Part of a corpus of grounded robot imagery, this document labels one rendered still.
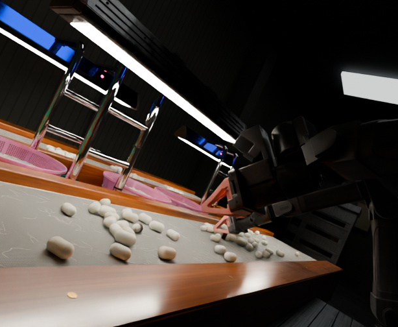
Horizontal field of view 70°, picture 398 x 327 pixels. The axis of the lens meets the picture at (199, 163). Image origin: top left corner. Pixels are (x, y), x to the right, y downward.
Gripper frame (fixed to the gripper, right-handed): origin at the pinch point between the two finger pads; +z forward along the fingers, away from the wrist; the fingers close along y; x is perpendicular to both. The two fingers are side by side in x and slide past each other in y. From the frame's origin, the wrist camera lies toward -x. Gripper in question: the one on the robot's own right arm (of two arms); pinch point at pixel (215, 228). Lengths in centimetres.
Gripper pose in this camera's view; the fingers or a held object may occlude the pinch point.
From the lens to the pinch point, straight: 98.0
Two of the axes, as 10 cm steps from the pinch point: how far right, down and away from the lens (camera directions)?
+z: -8.3, 3.6, 4.2
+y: -5.3, -2.7, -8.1
